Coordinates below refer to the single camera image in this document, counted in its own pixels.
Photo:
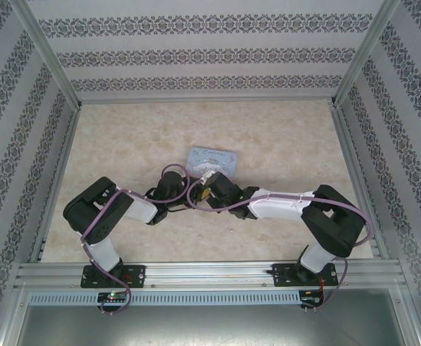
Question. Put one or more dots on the pastel cartoon tin box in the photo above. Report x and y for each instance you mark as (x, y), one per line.
(214, 160)

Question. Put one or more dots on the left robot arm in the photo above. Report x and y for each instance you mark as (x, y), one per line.
(95, 216)

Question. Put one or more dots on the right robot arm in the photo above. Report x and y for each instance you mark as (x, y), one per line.
(304, 209)

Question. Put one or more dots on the grey sheet metal panel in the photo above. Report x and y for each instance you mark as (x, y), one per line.
(210, 324)

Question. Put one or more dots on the left controller circuit board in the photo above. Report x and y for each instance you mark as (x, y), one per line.
(112, 297)

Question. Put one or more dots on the controller circuit board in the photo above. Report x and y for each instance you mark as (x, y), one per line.
(310, 300)
(112, 297)

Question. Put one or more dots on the right controller circuit board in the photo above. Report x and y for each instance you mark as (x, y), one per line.
(310, 300)

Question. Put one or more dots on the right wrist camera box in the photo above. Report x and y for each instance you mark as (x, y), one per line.
(207, 178)

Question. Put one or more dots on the aluminium mounting rail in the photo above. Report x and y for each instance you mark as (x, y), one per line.
(210, 274)

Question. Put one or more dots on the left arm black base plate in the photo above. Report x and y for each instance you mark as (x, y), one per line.
(135, 275)

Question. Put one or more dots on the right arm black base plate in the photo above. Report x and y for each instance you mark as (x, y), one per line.
(284, 274)

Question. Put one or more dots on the aluminium table side rail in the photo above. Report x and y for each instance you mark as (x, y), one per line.
(57, 162)
(351, 151)

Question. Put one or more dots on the aluminium frame post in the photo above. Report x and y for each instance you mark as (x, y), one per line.
(48, 54)
(367, 54)

